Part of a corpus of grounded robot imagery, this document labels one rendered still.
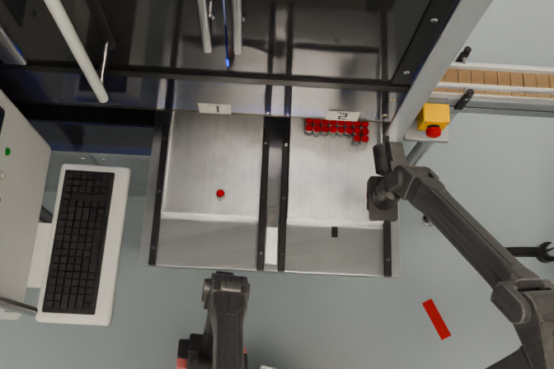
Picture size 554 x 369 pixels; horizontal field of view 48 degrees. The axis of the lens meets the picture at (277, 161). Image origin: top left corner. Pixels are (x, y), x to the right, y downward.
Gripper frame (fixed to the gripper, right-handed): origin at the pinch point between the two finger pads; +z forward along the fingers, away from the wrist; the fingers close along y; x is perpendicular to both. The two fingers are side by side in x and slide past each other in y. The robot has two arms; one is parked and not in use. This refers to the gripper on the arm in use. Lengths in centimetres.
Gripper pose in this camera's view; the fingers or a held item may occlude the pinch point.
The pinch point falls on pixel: (375, 207)
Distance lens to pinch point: 152.9
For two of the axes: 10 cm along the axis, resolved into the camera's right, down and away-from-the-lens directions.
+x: -10.0, -0.6, -0.3
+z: -0.5, 3.0, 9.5
